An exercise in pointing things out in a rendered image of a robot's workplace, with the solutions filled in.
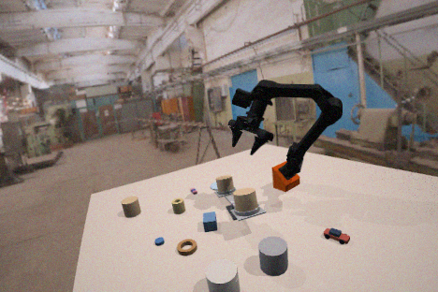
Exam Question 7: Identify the white cylinder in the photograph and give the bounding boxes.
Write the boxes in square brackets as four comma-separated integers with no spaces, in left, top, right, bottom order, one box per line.
[205,259,240,292]

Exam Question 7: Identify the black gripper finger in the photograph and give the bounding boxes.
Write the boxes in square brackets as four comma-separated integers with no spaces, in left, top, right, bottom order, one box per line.
[229,127,242,147]
[250,136,268,155]

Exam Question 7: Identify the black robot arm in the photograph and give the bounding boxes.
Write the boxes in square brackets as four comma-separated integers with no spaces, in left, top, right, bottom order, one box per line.
[232,80,343,180]

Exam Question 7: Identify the tan roll of tape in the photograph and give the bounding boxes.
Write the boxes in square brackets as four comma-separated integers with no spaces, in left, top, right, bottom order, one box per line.
[171,198,185,214]

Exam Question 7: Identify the red toy car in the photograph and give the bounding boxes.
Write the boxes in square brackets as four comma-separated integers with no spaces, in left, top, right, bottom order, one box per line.
[324,228,350,244]

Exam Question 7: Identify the brown ring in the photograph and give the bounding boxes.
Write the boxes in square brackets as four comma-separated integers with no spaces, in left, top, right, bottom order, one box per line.
[177,239,197,256]

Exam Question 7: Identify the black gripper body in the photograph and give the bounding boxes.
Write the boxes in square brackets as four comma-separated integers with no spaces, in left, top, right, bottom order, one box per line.
[228,109,273,141]

